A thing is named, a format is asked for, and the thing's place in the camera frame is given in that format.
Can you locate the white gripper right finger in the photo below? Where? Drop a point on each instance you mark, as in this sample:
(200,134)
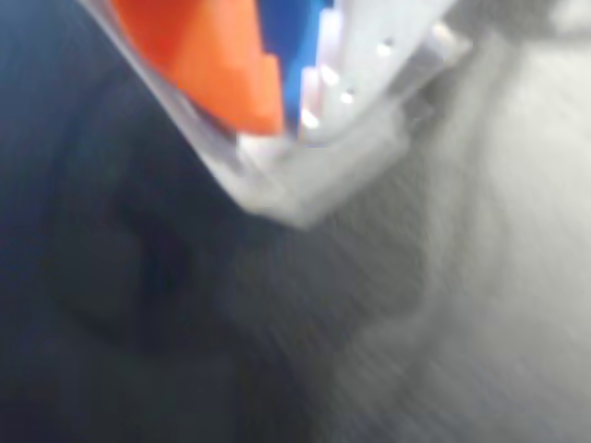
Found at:
(360,92)

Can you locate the blue cube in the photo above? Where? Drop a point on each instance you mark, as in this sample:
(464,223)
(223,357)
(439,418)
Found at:
(293,46)

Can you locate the black desk mat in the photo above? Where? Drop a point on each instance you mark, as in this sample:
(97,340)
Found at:
(138,323)

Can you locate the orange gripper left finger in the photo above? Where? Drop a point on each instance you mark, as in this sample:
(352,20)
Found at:
(203,55)

